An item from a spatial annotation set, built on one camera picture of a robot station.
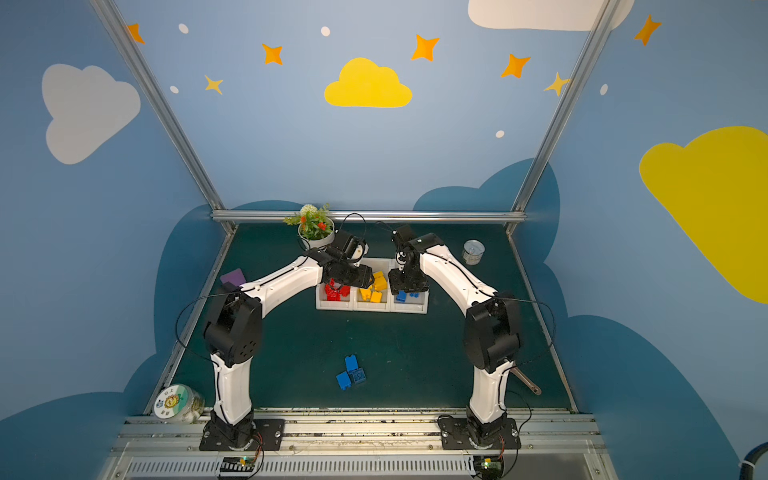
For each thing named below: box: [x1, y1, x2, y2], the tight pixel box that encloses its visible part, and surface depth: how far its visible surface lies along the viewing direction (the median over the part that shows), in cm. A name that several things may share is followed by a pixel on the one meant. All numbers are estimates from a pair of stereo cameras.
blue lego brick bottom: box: [336, 371, 352, 391], surface depth 84 cm
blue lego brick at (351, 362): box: [344, 354, 359, 371], surface depth 86 cm
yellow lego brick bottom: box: [373, 271, 388, 291], surface depth 104 cm
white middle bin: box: [352, 258, 392, 312], surface depth 98 cm
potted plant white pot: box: [284, 203, 336, 249], surface depth 106 cm
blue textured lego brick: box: [349, 367, 366, 384], surface depth 84 cm
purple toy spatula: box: [220, 268, 246, 286], surface depth 106 cm
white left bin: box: [315, 282, 354, 311], surface depth 98 cm
